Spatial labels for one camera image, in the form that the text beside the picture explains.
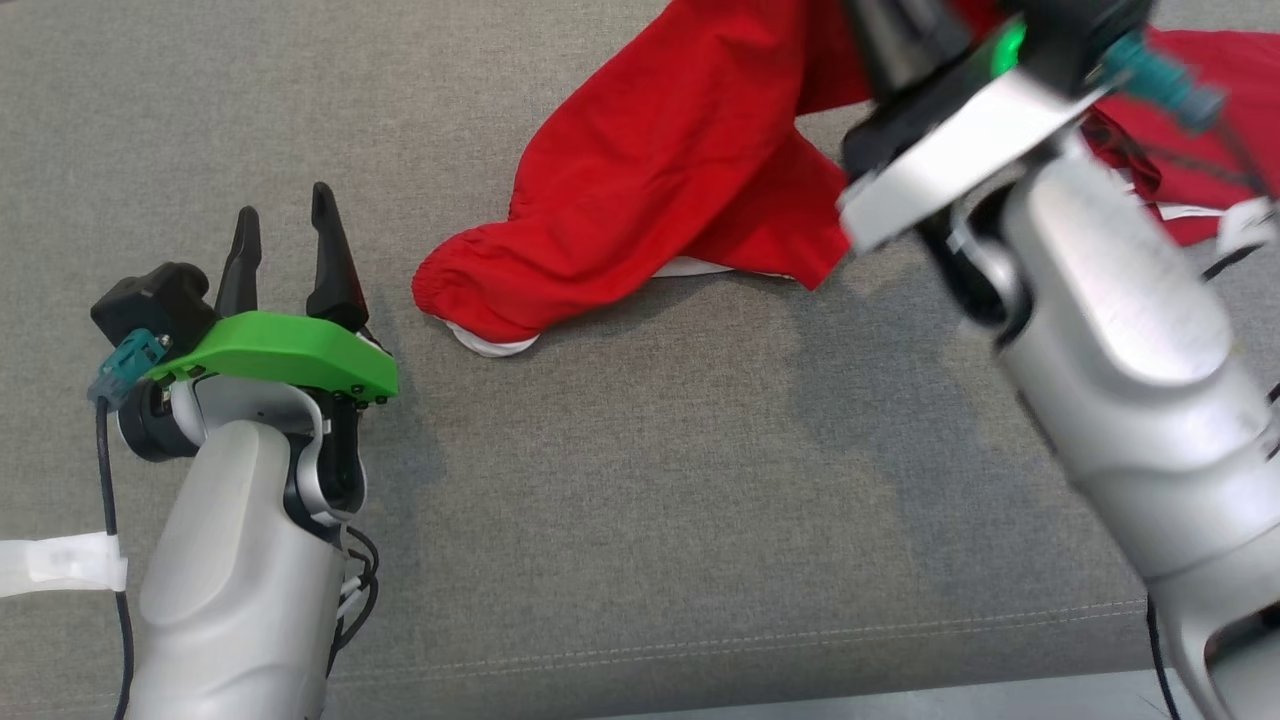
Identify red pants white stripes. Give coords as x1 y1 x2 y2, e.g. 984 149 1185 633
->
411 0 1003 359

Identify right black cable teal plug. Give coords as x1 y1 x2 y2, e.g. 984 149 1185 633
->
1099 32 1280 720

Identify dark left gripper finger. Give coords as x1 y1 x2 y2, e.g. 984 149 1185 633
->
213 205 264 320
305 181 371 334

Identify black cable teal plug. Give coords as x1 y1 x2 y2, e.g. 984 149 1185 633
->
1099 32 1280 720
87 329 173 720

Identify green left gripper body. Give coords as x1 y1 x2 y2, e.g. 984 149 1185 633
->
142 310 401 407

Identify small white cable label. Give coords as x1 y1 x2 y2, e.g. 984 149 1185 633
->
1214 196 1280 253

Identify left black cable teal plug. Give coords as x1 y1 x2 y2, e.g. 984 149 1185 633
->
87 329 173 720

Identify white tape flag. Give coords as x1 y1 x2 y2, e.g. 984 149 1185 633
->
0 531 130 599

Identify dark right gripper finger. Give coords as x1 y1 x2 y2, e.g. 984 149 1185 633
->
845 0 976 103

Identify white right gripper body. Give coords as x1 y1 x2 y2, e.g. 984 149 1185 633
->
837 65 1104 254

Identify grey fabric sofa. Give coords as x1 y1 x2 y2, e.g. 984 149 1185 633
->
0 0 1280 720

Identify thin black cable loop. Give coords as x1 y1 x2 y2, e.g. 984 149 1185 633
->
328 523 383 656

